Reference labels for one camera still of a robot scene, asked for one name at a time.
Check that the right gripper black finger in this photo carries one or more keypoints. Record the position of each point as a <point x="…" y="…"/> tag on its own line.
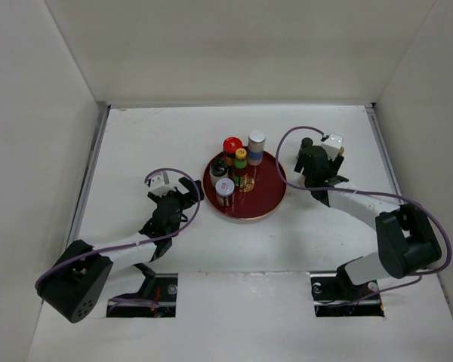
<point x="338" y="161"/>
<point x="300" y="162"/>

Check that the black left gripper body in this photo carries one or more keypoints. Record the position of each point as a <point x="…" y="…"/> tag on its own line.
<point x="183" y="202"/>

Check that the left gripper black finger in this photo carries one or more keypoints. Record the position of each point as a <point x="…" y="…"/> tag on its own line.
<point x="194" y="189"/>
<point x="154" y="197"/>

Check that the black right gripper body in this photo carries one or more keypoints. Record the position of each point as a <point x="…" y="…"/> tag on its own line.
<point x="308" y="179"/>

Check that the grey lid spice jar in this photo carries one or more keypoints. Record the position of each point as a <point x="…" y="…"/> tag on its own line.
<point x="225" y="188"/>

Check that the black lid seasoning bottle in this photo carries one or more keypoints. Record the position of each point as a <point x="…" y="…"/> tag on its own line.
<point x="218" y="170"/>

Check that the silver lid blue label jar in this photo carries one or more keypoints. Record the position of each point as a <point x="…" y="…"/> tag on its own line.
<point x="256" y="142"/>

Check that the red lid chili sauce jar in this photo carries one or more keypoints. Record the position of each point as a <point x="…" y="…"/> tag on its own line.
<point x="230" y="145"/>

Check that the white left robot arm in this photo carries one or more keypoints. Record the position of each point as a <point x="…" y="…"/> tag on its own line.
<point x="75" y="282"/>

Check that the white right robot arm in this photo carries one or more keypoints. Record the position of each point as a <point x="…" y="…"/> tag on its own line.
<point x="405" y="238"/>

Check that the small black cap spice jar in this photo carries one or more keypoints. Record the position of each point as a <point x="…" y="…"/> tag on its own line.
<point x="306" y="142"/>

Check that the red round tray gold rim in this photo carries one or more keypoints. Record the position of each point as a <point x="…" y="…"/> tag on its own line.
<point x="263" y="194"/>

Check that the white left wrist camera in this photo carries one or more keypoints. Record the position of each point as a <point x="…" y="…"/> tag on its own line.
<point x="158" y="184"/>

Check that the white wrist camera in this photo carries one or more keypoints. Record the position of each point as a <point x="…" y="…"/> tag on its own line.
<point x="158" y="184"/>
<point x="332" y="144"/>

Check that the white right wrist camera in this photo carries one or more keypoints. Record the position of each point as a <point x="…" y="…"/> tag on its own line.
<point x="332" y="144"/>

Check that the left robot arm base mount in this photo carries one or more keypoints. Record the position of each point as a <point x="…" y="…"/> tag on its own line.
<point x="156" y="297"/>

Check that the aluminium table edge rail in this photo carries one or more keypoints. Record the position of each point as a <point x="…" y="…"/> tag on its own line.
<point x="88" y="175"/>

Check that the right robot arm base mount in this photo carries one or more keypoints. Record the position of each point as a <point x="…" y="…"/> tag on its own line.
<point x="331" y="301"/>

